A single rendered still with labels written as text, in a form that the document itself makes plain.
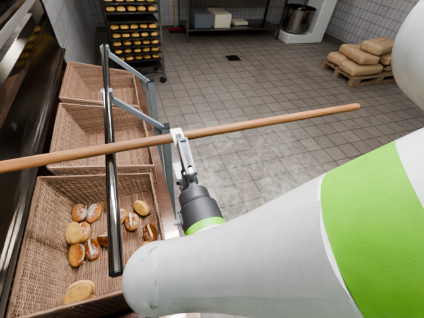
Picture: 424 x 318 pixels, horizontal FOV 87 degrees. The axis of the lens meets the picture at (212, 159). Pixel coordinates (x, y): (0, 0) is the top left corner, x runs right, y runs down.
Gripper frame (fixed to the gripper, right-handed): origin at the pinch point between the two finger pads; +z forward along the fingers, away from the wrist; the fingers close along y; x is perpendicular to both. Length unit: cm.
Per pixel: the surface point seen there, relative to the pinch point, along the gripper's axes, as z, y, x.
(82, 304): -20, 40, -37
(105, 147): 5.2, -0.9, -19.1
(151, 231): 6, 55, -13
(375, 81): 195, 115, 390
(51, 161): 4.3, -0.1, -32.7
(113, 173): -2.3, 2.3, -18.3
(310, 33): 394, 102, 396
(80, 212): 25, 55, -44
